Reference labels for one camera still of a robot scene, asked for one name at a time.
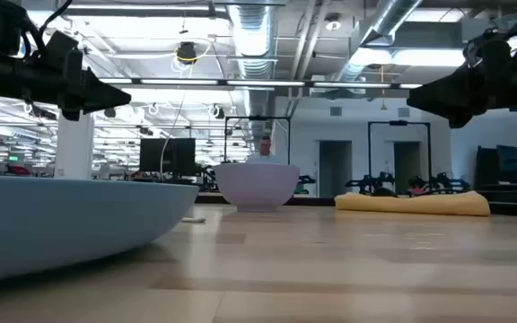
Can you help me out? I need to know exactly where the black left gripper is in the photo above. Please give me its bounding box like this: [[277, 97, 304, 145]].
[[0, 30, 133, 122]]

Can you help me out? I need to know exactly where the black metal rig frame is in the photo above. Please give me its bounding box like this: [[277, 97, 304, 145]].
[[223, 115, 292, 166], [367, 119, 433, 189]]

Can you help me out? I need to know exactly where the grey door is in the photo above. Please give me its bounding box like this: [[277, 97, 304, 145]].
[[318, 140, 353, 198], [392, 141, 422, 194]]

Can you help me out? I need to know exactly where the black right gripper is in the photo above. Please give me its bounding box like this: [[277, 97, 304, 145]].
[[406, 27, 517, 130]]

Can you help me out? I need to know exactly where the folded yellow cloth napkin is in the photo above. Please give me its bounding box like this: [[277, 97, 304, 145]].
[[334, 190, 492, 218]]

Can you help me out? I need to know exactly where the dark computer monitor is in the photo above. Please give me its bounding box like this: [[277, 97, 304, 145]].
[[139, 137, 197, 178]]

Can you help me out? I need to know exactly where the long ceiling light bar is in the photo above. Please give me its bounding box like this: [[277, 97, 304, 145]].
[[99, 77, 424, 90]]

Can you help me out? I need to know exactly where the white square pillar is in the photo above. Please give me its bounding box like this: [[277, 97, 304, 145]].
[[53, 110, 95, 181]]

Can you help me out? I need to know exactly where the black ceiling camera yellow cable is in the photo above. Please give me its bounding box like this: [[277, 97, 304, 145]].
[[175, 40, 198, 65]]

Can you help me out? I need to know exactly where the red office chair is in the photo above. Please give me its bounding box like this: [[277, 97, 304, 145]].
[[6, 164, 33, 177]]

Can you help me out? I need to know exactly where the silver ceiling air duct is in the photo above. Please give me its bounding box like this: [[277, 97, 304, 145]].
[[226, 4, 282, 118]]

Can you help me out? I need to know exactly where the light blue shallow plate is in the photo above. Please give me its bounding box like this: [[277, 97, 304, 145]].
[[0, 174, 200, 284]]

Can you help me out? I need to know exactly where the person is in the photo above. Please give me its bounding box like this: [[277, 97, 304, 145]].
[[245, 135, 282, 165]]

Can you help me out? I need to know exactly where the dark monitor workstation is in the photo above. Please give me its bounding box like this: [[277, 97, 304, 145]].
[[474, 144, 517, 192]]

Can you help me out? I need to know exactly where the lilac bowl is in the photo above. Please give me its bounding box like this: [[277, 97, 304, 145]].
[[214, 162, 302, 213]]

